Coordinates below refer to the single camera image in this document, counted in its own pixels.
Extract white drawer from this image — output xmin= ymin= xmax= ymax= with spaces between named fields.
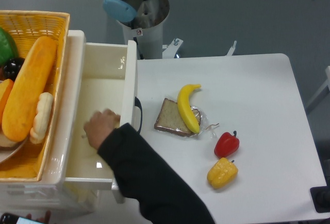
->
xmin=65 ymin=40 xmax=142 ymax=203

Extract black sleeved forearm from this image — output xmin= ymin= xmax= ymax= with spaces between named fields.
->
xmin=97 ymin=124 xmax=214 ymax=223

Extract white drawer cabinet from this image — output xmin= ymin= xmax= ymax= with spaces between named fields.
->
xmin=1 ymin=30 xmax=98 ymax=212

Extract person's right hand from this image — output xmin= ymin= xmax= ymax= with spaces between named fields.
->
xmin=82 ymin=109 xmax=121 ymax=150

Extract person's left hand fingertips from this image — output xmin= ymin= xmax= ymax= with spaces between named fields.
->
xmin=26 ymin=210 xmax=51 ymax=224

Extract yellow toy banana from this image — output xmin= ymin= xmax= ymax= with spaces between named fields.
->
xmin=177 ymin=84 xmax=201 ymax=134

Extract red toy bell pepper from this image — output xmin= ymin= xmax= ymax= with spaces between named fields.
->
xmin=214 ymin=131 xmax=240 ymax=158

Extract wrapped bread slice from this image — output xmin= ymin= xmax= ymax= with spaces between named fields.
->
xmin=154 ymin=98 xmax=219 ymax=137

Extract yellow toy bell pepper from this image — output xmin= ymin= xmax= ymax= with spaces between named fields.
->
xmin=207 ymin=158 xmax=238 ymax=189

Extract black device at table edge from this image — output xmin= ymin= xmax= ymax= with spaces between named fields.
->
xmin=310 ymin=186 xmax=330 ymax=213

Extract yellow wicker basket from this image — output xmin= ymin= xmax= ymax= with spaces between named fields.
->
xmin=1 ymin=10 xmax=70 ymax=183

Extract orange toy baguette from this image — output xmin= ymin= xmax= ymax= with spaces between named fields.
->
xmin=1 ymin=36 xmax=57 ymax=142

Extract white toy pastry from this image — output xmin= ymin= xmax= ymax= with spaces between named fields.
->
xmin=29 ymin=92 xmax=54 ymax=144

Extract green toy vegetable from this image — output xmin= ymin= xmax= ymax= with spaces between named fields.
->
xmin=0 ymin=28 xmax=19 ymax=66

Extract black toy berry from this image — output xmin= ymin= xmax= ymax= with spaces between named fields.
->
xmin=2 ymin=57 xmax=25 ymax=81

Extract orange toy fruit slice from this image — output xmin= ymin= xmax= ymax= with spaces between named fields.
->
xmin=0 ymin=79 xmax=14 ymax=122

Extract white plate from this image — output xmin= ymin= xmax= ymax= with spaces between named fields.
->
xmin=1 ymin=133 xmax=28 ymax=163

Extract black smartphone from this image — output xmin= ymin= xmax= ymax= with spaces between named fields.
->
xmin=1 ymin=213 xmax=39 ymax=224

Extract white furniture frame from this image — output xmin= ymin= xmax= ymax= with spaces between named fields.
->
xmin=305 ymin=66 xmax=329 ymax=115

